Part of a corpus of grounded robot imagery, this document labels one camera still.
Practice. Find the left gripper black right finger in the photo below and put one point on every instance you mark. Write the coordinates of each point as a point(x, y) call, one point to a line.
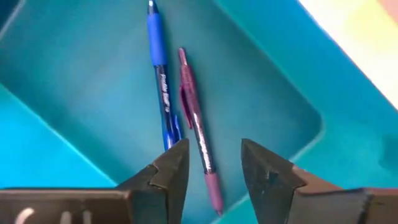
point(273, 193)

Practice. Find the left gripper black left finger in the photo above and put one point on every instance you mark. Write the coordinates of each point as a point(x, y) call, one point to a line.
point(161, 193)

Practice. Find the purple pen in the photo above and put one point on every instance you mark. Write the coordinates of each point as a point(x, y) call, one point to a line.
point(192, 102)

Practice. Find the blue pen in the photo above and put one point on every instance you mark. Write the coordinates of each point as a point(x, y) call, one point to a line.
point(157, 40)

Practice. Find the blue plastic bin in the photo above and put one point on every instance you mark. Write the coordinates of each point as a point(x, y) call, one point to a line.
point(93, 77)

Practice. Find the pink plastic bin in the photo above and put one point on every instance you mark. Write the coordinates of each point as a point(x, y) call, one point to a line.
point(392, 3)

